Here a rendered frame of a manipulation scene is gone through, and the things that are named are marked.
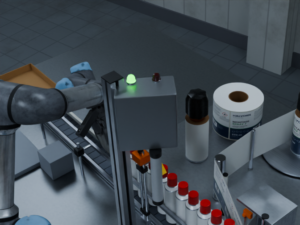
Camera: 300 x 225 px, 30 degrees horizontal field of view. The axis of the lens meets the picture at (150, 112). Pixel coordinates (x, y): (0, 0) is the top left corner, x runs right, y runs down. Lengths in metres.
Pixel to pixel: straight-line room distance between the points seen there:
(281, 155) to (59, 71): 1.22
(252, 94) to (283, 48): 1.90
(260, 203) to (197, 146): 0.52
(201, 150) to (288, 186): 0.34
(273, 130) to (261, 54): 2.19
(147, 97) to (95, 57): 1.45
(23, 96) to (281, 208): 0.80
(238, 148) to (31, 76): 1.23
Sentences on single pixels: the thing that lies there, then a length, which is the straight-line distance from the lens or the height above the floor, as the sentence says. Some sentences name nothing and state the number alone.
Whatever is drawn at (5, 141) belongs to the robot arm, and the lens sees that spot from 1.70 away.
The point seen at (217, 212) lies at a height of 1.08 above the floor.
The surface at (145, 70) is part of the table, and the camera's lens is 2.79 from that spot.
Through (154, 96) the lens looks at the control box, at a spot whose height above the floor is 1.47.
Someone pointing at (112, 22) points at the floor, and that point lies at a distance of 5.01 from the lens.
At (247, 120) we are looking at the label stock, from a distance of 2.22.
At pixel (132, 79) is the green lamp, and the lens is 1.54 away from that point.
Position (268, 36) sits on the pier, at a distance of 4.18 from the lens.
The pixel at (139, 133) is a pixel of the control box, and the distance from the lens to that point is 1.57.
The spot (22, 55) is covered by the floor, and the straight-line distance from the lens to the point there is 4.70.
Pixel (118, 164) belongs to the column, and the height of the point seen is 1.20.
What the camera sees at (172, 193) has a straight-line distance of 1.84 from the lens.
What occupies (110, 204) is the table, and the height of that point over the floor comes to 0.83.
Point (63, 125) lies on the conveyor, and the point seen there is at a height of 0.88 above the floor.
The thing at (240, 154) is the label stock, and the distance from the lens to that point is 2.06.
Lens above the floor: 2.35
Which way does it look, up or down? 37 degrees down
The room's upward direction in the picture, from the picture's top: 3 degrees counter-clockwise
